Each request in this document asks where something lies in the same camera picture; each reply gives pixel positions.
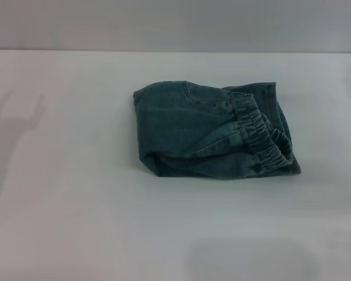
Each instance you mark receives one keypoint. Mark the blue denim shorts with print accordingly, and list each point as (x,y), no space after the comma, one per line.
(193,131)

